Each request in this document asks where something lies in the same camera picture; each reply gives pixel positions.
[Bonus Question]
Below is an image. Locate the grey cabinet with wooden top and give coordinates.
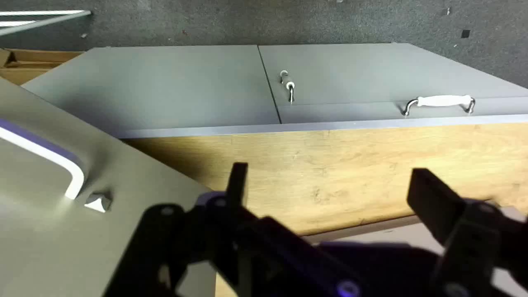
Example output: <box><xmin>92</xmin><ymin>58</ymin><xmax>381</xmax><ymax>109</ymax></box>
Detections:
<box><xmin>0</xmin><ymin>43</ymin><xmax>528</xmax><ymax>235</ymax></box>

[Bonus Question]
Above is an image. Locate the small metal door handle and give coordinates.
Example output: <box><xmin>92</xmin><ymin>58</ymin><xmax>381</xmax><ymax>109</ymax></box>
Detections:
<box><xmin>279</xmin><ymin>70</ymin><xmax>295</xmax><ymax>104</ymax></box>

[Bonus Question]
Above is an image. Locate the white drawer handle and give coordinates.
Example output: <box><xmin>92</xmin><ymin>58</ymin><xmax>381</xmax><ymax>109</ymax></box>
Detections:
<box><xmin>401</xmin><ymin>94</ymin><xmax>477</xmax><ymax>116</ymax></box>

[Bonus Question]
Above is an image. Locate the metal rack frame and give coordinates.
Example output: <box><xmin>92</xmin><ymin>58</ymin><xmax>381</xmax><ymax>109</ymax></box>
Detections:
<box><xmin>0</xmin><ymin>10</ymin><xmax>92</xmax><ymax>37</ymax></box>

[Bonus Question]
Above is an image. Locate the grey cabinet door with handle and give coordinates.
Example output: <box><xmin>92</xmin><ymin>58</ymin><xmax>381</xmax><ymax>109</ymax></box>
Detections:
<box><xmin>0</xmin><ymin>80</ymin><xmax>204</xmax><ymax>297</ymax></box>

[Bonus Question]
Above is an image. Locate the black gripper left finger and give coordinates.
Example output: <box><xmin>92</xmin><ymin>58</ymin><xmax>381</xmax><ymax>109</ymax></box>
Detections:
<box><xmin>104</xmin><ymin>164</ymin><xmax>363</xmax><ymax>297</ymax></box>

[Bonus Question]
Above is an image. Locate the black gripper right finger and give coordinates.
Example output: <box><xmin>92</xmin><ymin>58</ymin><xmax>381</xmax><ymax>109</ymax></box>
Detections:
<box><xmin>406</xmin><ymin>169</ymin><xmax>528</xmax><ymax>297</ymax></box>

